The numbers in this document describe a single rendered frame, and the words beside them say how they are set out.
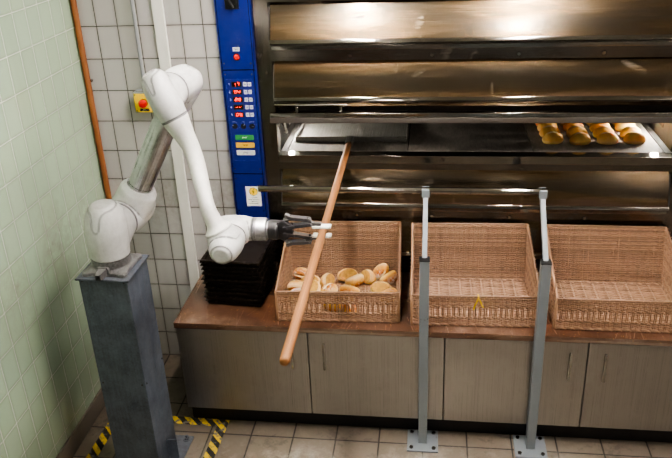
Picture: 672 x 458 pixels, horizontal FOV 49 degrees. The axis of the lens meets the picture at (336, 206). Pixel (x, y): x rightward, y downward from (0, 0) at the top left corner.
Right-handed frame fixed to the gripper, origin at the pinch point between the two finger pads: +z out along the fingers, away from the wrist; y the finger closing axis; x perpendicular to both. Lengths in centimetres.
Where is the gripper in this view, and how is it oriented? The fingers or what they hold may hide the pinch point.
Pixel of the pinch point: (322, 230)
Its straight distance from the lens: 274.2
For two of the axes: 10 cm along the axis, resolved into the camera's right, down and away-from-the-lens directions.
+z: 9.9, 0.2, -1.3
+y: 0.4, 9.1, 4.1
